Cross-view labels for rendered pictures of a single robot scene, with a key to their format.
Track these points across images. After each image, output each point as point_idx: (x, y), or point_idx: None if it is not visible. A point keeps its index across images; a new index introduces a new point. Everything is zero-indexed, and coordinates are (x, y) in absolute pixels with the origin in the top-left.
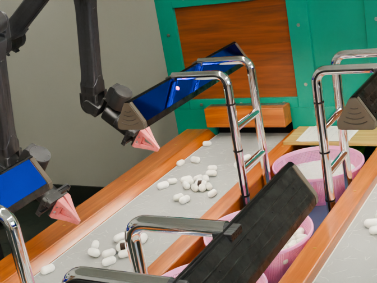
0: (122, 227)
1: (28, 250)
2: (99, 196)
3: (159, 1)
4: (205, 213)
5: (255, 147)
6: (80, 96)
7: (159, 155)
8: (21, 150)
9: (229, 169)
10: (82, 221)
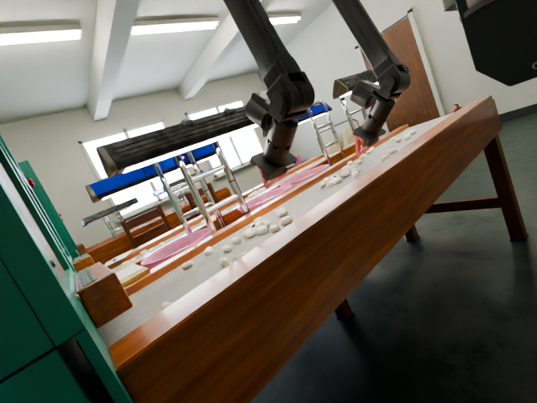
0: (336, 189)
1: (405, 151)
2: (353, 190)
3: None
4: (277, 199)
5: (152, 293)
6: (305, 76)
7: (253, 258)
8: (377, 81)
9: (216, 253)
10: (366, 173)
